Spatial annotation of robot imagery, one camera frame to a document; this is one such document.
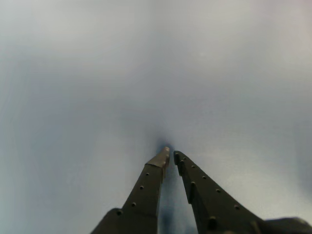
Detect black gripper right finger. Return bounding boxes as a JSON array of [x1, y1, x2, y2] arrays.
[[173, 150, 266, 234]]

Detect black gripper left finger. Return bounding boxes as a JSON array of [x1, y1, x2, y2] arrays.
[[90, 146, 171, 234]]

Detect dark grey mat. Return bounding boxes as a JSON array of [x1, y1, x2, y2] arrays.
[[0, 0, 312, 234]]

